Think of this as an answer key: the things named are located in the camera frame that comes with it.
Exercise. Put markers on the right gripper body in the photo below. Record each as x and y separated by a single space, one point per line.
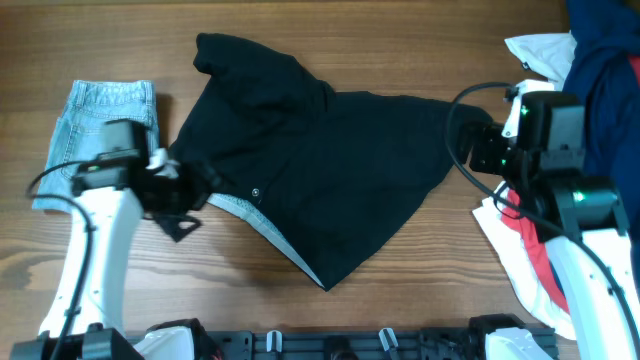
492 153

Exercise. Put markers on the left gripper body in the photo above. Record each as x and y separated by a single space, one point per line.
187 192

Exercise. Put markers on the black shorts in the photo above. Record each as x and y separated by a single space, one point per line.
327 177

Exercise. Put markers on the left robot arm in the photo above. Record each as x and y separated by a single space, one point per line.
110 195

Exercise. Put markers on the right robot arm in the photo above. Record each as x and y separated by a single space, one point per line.
579 219

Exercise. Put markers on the folded light blue jeans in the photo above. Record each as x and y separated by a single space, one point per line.
77 134

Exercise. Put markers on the white garment top right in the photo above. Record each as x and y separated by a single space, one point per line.
550 55

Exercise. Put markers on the navy blue garment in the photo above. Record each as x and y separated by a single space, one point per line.
605 76

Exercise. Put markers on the white garment with red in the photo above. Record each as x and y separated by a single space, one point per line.
510 249

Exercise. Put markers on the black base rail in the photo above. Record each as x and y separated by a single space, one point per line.
426 344

